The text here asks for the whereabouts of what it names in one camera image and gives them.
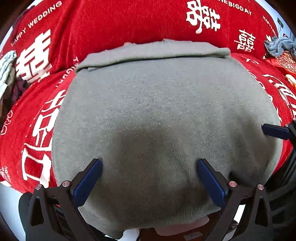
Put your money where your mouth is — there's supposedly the grey knitted garment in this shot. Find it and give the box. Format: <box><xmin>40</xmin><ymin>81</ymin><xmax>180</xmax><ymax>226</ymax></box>
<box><xmin>52</xmin><ymin>40</ymin><xmax>282</xmax><ymax>238</ymax></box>

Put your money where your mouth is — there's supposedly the light patterned clothes pile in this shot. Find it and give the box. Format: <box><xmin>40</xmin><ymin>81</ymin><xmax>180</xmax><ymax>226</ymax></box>
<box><xmin>1</xmin><ymin>50</ymin><xmax>17</xmax><ymax>99</ymax></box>

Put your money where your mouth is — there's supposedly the red embroidered cushion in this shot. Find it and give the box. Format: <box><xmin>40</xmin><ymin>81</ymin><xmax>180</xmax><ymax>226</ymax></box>
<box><xmin>266</xmin><ymin>50</ymin><xmax>296</xmax><ymax>88</ymax></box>

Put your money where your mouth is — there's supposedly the blue-grey crumpled towel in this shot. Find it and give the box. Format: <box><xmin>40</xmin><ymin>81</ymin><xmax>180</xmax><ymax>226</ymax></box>
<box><xmin>264</xmin><ymin>36</ymin><xmax>296</xmax><ymax>59</ymax></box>

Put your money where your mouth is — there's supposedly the red sofa seat cover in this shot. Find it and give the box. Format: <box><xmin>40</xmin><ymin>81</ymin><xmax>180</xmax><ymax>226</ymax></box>
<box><xmin>1</xmin><ymin>53</ymin><xmax>295</xmax><ymax>193</ymax></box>

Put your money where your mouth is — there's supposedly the red sofa back cover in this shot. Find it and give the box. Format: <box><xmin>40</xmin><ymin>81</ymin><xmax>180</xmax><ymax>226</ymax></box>
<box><xmin>1</xmin><ymin>0</ymin><xmax>278</xmax><ymax>82</ymax></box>

